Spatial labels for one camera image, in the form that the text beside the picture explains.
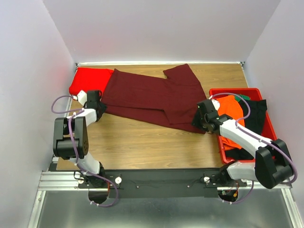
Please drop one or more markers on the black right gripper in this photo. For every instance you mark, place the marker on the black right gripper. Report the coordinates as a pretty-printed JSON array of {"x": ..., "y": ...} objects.
[{"x": 198, "y": 118}]

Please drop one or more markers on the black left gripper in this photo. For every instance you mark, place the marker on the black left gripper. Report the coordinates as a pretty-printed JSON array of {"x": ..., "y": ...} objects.
[{"x": 100, "y": 108}]

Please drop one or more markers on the maroon t shirt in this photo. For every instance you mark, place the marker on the maroon t shirt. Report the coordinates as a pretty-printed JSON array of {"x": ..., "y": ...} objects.
[{"x": 170, "y": 102}]

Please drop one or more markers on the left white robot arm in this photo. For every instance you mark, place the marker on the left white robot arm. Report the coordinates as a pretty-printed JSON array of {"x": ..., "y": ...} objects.
[{"x": 70, "y": 138}]

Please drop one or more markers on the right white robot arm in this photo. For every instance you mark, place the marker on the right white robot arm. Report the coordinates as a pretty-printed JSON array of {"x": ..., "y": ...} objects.
[{"x": 272, "y": 164}]

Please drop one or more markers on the folded red t shirt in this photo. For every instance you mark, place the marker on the folded red t shirt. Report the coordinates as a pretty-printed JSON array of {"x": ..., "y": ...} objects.
[{"x": 88, "y": 79}]

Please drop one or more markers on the orange t shirt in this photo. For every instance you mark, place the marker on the orange t shirt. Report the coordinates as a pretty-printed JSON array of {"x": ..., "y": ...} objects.
[{"x": 230, "y": 107}]

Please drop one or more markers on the green t shirt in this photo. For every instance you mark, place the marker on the green t shirt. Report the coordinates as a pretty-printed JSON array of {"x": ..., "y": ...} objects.
[{"x": 239, "y": 96}]

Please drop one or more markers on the black t shirt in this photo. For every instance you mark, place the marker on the black t shirt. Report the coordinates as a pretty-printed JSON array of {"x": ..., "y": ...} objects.
[{"x": 255, "y": 122}]

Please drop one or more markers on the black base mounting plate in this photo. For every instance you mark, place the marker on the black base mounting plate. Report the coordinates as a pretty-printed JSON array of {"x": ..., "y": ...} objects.
[{"x": 160, "y": 183}]

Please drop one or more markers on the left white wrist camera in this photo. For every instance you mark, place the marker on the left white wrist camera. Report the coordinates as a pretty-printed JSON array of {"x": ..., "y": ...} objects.
[{"x": 81, "y": 97}]

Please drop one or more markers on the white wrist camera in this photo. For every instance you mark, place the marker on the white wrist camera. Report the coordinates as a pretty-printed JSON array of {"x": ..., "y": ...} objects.
[
  {"x": 216, "y": 104},
  {"x": 81, "y": 97}
]

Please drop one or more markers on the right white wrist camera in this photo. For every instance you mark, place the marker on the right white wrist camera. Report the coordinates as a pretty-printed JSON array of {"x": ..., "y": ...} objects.
[{"x": 216, "y": 104}]

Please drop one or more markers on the aluminium frame rail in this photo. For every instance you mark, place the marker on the aluminium frame rail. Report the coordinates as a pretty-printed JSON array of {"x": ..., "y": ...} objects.
[{"x": 57, "y": 181}]

